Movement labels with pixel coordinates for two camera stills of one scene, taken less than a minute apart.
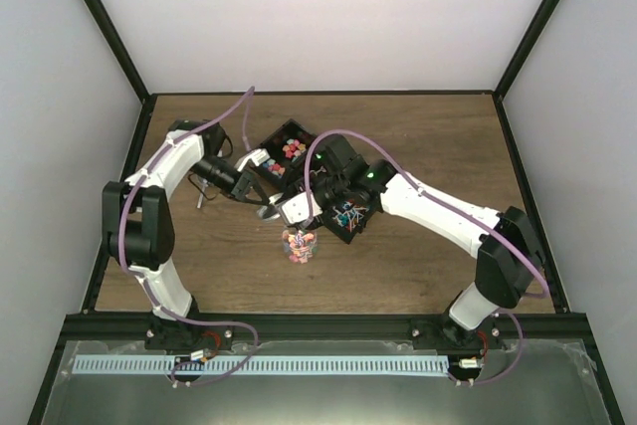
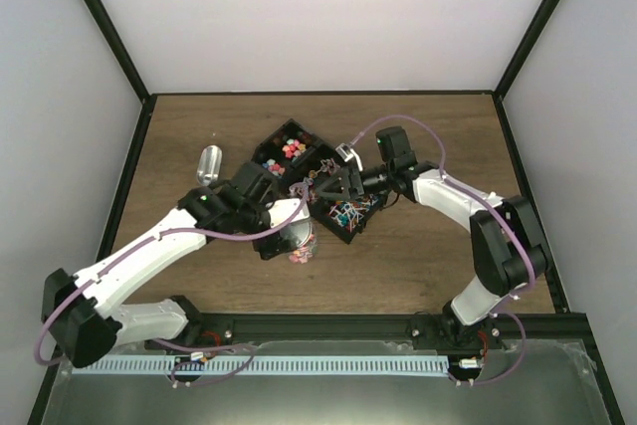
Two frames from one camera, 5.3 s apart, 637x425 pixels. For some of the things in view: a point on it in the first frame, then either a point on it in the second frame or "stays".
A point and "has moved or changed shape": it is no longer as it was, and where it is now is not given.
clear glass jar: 299,245 stays
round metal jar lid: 269,212 has moved or changed shape
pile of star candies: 293,149 stays
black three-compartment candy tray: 289,149 stays
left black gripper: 243,184 -> 272,246
